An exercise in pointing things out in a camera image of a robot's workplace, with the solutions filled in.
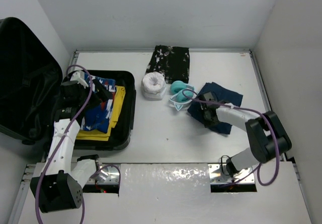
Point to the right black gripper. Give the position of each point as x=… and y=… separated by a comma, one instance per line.
x=211, y=124

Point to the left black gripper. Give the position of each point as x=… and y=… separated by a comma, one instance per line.
x=102, y=94

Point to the yellow pants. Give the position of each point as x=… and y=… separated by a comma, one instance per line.
x=114, y=116

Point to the navy garment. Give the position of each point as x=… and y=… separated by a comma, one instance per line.
x=221, y=94

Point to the blue white patterned shorts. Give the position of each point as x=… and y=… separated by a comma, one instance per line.
x=98, y=117

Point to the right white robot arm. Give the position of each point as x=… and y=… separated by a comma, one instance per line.
x=266, y=134

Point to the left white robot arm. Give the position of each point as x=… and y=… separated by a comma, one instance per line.
x=60, y=186

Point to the teal cat-ear headphones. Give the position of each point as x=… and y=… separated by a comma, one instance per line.
x=183, y=94

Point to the white rolled cloth bundle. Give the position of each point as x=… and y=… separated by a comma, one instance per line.
x=153, y=86

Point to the black white patterned garment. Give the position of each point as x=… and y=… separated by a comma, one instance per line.
x=172, y=62

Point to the black open suitcase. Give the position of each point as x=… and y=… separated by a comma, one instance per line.
x=30, y=91

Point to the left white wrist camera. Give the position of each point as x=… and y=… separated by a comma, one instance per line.
x=79, y=77

